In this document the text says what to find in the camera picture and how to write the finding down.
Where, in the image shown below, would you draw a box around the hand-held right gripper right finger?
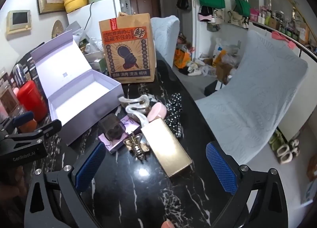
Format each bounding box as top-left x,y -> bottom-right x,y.
205,141 -> 295,228

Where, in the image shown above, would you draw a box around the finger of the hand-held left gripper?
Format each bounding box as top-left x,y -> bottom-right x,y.
0,111 -> 34,134
5,119 -> 62,142

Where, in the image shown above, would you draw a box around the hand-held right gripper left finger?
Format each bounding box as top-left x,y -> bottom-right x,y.
23,141 -> 107,228

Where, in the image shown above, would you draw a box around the lavender gift box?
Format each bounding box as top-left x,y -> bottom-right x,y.
30,31 -> 124,145

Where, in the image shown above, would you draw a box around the small purple card box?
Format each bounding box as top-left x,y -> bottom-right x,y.
98,115 -> 140,154

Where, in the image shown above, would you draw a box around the gold rectangular box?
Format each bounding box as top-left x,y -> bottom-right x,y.
141,118 -> 193,178

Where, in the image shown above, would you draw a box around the black white gingham scrunchie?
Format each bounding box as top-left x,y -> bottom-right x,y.
165,109 -> 185,139

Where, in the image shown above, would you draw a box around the pearly white hair claw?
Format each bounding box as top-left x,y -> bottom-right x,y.
118,95 -> 150,128

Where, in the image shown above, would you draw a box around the pink round jar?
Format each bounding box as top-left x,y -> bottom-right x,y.
147,102 -> 168,122

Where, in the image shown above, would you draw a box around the person's left hand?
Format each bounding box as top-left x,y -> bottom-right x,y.
0,166 -> 28,219

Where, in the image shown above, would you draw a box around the clear jar orange contents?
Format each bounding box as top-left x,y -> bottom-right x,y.
17,117 -> 38,133

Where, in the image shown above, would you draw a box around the red canister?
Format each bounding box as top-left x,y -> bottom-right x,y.
17,80 -> 49,123

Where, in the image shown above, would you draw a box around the clear jar brown contents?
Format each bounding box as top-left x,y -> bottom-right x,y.
0,80 -> 19,117

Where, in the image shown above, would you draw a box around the dark purple jar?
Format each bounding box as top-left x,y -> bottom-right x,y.
12,63 -> 28,87

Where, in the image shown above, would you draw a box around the black snack bag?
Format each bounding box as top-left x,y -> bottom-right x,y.
12,52 -> 41,87

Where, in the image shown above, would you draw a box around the beige slipper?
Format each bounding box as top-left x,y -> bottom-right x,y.
276,144 -> 295,164
288,139 -> 301,157

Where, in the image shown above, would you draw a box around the grey blue pillow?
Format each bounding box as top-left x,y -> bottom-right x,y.
194,29 -> 309,165

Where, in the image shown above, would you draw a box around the pile of plastic packets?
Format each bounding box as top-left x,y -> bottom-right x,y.
73,29 -> 108,72

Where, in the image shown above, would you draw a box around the round woven plate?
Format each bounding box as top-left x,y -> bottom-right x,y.
52,20 -> 65,39

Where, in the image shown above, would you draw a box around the cardboard box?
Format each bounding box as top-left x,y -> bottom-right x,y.
216,63 -> 236,82

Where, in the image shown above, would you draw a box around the brown printed paper bag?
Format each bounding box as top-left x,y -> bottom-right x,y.
98,13 -> 157,84

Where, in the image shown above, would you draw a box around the orange plastic bag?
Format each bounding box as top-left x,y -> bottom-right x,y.
174,48 -> 192,69

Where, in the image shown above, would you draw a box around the white plastic bag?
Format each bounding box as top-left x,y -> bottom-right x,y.
213,39 -> 242,67

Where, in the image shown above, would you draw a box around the white fridge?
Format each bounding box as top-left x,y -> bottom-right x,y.
66,0 -> 122,45

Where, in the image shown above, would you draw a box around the yellow cooking pot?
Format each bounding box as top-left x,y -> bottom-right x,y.
61,0 -> 93,13

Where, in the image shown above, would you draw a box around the small chair with blue cover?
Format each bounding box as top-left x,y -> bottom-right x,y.
151,16 -> 180,63

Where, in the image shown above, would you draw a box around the pink paper note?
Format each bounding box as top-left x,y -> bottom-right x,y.
271,31 -> 296,49

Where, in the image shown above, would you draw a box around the pink and black bag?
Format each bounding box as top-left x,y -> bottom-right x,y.
198,5 -> 215,23

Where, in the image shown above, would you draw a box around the brown door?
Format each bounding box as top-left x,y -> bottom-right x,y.
128,0 -> 159,17

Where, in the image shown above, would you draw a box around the row of bottles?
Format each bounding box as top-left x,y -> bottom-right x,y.
250,5 -> 317,53

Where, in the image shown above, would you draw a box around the wall intercom panel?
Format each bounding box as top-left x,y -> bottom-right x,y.
6,10 -> 32,36

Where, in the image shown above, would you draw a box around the black power cable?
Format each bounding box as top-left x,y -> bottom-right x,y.
85,2 -> 96,33

